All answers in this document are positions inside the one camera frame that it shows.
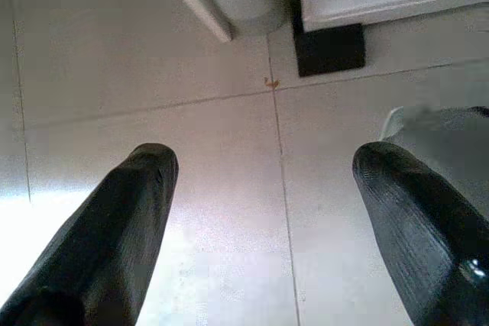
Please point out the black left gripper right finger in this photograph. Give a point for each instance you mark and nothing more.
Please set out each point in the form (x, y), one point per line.
(416, 234)

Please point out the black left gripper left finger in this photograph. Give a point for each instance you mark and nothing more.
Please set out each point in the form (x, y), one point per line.
(107, 234)

